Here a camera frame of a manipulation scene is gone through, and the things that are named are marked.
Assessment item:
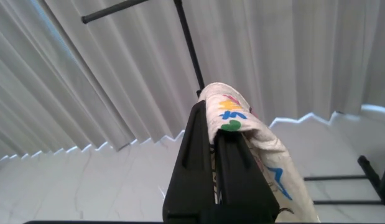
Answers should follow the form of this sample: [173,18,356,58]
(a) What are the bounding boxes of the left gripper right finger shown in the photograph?
[213,129,280,223]

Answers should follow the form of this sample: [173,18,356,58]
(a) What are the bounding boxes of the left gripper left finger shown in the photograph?
[162,100,216,223]

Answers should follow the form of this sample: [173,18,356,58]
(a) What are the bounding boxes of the cream printed garment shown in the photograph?
[198,82,321,223]

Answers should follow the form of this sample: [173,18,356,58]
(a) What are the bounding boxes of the black clothes rack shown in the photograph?
[81,0,385,216]

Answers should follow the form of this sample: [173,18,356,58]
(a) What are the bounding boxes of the white curtain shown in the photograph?
[0,0,385,162]

